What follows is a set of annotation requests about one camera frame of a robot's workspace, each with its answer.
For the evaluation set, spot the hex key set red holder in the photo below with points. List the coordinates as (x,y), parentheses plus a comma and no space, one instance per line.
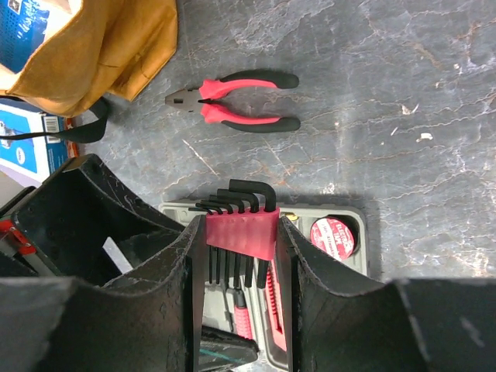
(242,220)

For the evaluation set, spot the black electrical tape roll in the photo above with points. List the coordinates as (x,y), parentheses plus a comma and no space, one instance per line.
(335,236)

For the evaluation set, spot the long red handled screwdriver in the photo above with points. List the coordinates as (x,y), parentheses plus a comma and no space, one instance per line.
(241,314)

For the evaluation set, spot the red black utility knife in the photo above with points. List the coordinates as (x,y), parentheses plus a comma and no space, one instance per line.
(274,306)

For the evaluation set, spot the clear voltage tester screwdriver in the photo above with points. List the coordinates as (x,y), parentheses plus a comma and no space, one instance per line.
(292,217)

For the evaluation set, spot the blue box inside bag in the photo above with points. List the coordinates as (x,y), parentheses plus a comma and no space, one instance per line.
(23,27)

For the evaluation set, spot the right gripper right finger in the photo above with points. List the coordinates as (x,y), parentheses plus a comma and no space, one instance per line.
(336,319)

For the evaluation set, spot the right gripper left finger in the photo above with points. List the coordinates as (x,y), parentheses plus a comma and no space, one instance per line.
(149,319)

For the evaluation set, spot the yellow canvas tool bag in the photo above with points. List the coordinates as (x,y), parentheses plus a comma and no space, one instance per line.
(115,47)

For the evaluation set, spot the grey plastic tool case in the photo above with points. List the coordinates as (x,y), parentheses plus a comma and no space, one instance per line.
(264,305)

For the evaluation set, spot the red black pliers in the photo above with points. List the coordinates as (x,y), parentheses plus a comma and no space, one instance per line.
(215,101)

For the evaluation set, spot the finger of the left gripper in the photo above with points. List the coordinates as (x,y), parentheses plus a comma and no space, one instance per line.
(221,349)

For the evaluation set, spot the blue white cardboard box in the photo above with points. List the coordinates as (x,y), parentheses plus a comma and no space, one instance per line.
(28,147)

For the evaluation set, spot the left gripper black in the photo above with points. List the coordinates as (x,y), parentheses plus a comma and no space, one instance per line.
(82,221)

